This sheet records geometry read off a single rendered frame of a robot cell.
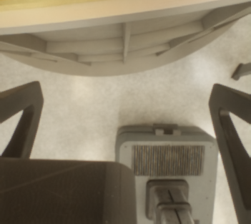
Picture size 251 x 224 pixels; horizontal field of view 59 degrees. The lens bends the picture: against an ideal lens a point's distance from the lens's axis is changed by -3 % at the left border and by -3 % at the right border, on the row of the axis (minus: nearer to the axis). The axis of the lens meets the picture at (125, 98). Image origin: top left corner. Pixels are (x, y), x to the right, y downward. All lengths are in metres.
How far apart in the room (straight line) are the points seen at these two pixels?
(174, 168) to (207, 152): 0.18
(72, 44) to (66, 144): 0.95
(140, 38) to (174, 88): 0.84
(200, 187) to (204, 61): 0.70
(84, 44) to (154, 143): 0.70
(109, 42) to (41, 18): 0.38
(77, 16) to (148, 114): 1.21
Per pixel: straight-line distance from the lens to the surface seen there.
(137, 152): 1.13
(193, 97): 1.40
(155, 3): 0.18
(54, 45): 0.57
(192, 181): 1.24
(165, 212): 1.04
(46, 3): 0.17
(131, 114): 1.35
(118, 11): 0.17
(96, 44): 0.55
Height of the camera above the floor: 1.33
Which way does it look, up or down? 84 degrees down
